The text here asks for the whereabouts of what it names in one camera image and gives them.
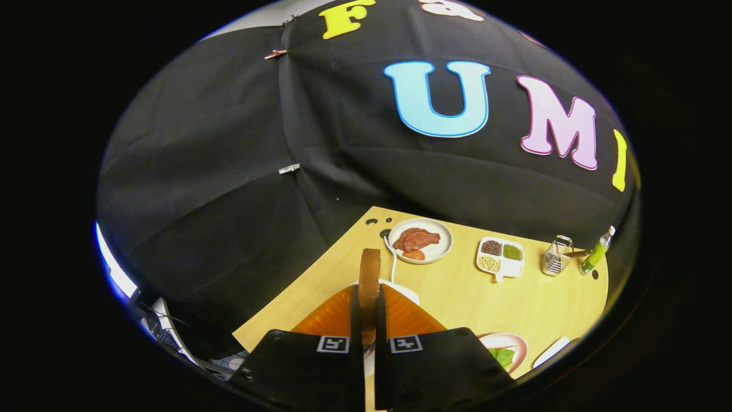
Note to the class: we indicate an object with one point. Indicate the green lettuce leaf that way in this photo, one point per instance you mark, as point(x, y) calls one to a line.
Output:
point(503, 357)

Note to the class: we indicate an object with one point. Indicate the black backdrop cloth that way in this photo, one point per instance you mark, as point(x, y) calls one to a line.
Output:
point(229, 171)

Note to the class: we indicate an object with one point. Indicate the white clip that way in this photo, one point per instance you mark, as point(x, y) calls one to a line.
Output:
point(289, 169)

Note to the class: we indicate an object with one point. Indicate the green label water bottle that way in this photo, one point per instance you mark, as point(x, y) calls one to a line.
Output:
point(595, 254)

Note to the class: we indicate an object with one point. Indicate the brown meat piece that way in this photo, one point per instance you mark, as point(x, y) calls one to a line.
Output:
point(414, 238)

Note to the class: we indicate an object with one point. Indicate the pink clothespin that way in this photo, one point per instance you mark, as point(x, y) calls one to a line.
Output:
point(275, 54)

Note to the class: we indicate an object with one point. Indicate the white round plate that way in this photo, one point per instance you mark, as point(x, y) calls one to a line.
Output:
point(440, 243)

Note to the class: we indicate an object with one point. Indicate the pink round plate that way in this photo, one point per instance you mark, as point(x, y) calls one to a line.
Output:
point(509, 340)

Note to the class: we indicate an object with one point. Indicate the white rounded square plate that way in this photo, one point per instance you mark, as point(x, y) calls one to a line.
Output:
point(552, 351)

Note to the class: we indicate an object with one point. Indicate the white divided bean dish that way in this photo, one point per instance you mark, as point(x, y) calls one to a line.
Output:
point(512, 268)

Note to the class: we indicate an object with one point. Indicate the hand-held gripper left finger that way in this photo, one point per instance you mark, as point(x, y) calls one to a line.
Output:
point(303, 372)

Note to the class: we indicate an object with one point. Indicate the toasted bread slice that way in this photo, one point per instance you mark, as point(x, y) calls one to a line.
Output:
point(369, 274)

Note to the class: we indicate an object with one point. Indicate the orange-red food slice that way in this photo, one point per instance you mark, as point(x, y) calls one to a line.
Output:
point(414, 255)

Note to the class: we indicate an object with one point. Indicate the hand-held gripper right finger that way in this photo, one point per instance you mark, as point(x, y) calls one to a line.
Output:
point(440, 372)

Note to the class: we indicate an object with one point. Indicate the white toaster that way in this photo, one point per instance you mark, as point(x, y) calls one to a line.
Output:
point(403, 293)

